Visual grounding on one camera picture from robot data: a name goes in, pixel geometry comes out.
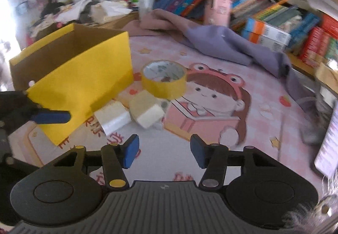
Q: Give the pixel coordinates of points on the pink cylindrical tumbler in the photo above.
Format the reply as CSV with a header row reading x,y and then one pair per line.
x,y
219,7

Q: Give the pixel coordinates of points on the fuzzy pale fabric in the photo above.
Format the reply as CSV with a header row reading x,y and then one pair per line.
x,y
303,216

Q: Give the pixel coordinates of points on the small grey object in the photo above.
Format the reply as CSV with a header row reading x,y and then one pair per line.
x,y
314,135

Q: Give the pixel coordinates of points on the pink checked tablecloth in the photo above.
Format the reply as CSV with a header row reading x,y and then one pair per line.
x,y
264,131

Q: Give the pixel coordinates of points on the purple cloth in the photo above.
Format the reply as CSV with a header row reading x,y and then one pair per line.
x,y
224,41

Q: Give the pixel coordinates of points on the yellow cardboard box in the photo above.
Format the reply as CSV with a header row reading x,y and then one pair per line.
x,y
79,78

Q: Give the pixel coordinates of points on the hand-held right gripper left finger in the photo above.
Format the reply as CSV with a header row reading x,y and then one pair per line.
x,y
131,152

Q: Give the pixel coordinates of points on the orange white carton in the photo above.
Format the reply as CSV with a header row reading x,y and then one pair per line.
x,y
269,29
264,43

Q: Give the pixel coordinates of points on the white printed garment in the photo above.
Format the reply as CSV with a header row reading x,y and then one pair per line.
x,y
71,11

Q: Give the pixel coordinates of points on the cream tissue box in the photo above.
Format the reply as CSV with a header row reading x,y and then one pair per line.
x,y
100,16

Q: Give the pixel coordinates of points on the yellow tape roll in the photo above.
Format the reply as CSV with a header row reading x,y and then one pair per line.
x,y
163,88

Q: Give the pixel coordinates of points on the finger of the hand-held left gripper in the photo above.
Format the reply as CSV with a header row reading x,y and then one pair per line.
x,y
15,99
50,117

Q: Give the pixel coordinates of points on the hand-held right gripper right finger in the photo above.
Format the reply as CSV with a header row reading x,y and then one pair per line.
x,y
198,152

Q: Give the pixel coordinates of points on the red book set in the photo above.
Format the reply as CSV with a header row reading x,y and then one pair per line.
x,y
314,41

